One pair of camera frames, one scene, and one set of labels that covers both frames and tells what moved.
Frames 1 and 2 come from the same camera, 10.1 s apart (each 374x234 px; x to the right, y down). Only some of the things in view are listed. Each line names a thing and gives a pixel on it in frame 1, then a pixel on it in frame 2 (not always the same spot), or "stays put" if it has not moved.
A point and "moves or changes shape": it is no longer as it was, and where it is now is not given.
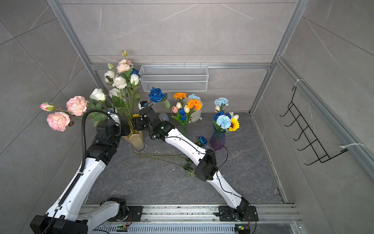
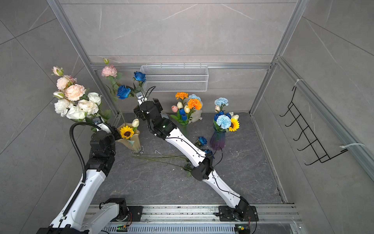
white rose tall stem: (135, 78) → (95, 97)
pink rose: (77, 105) → (109, 70)
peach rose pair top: (123, 65) → (72, 91)
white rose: (119, 82) → (88, 106)
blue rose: (156, 95) → (123, 92)
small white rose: (109, 76) → (61, 106)
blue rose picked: (202, 140) stays put
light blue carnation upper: (220, 101) stays put
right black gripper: (138, 124) → (140, 113)
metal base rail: (275, 219) stays put
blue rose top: (135, 71) moves or changes shape
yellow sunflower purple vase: (234, 125) stays put
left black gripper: (124, 129) → (116, 137)
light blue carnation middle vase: (194, 96) stays put
